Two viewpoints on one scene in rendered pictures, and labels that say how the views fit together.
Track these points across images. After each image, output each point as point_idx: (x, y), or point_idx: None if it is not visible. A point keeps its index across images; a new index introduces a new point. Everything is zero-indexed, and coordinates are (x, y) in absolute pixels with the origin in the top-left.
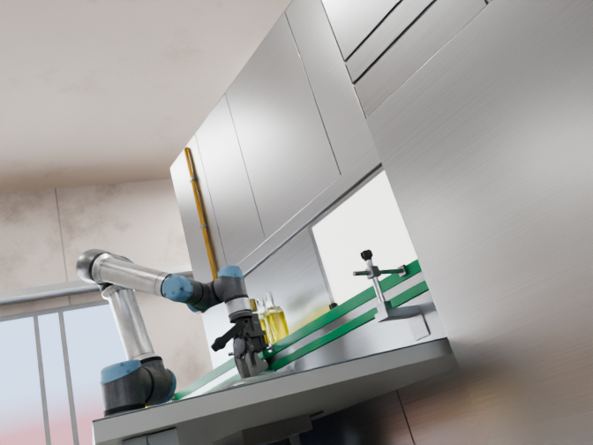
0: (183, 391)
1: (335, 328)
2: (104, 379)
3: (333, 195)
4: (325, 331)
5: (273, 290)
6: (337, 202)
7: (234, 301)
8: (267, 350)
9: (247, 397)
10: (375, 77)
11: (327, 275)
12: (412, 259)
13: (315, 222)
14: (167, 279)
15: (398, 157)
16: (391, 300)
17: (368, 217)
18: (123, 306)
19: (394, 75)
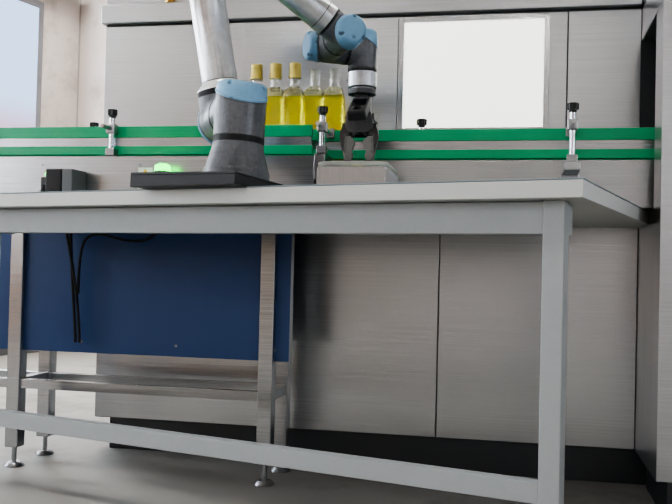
0: (145, 130)
1: (449, 148)
2: (241, 95)
3: (453, 4)
4: (431, 146)
5: (299, 60)
6: (459, 16)
7: (371, 73)
8: None
9: (608, 201)
10: None
11: (404, 84)
12: (531, 117)
13: (413, 20)
14: (349, 16)
15: None
16: (540, 151)
17: (494, 52)
18: (220, 4)
19: None
